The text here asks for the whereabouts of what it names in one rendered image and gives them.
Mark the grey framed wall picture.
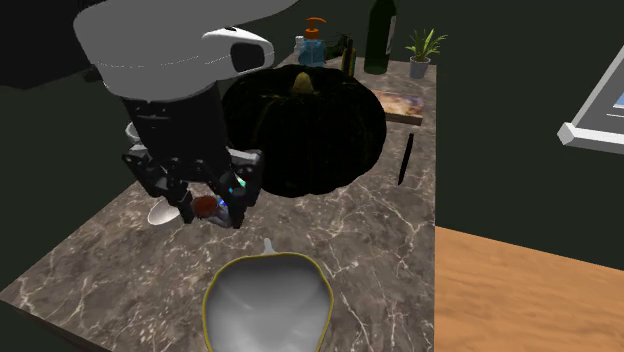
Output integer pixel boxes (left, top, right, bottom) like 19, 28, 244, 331
556, 43, 624, 157

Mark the blue soap dispenser orange pump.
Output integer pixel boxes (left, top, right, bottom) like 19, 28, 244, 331
297, 16, 327, 68

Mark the black pen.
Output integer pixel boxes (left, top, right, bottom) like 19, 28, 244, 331
397, 131, 416, 187

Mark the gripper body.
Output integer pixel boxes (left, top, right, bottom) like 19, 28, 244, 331
120, 83, 234, 170

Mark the dark green wine bottle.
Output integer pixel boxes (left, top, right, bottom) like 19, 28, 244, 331
363, 0, 398, 76

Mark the white apple-shaped bowl yellow rim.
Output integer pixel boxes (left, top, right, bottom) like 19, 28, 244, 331
201, 237, 336, 352

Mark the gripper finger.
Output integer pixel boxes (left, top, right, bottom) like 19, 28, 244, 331
121, 144, 196, 225
194, 147, 265, 230

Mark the dark green pumpkin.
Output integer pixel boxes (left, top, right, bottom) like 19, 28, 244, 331
221, 64, 388, 199

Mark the small dark yellow bottle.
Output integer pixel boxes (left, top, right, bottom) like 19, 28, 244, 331
340, 34, 358, 78

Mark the small red-haired figure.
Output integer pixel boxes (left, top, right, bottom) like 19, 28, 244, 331
191, 194, 233, 228

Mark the potted green plant grey pot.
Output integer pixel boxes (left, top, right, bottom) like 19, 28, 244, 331
404, 28, 449, 81

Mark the brown patterned book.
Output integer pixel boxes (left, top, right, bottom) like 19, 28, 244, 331
371, 88, 426, 127

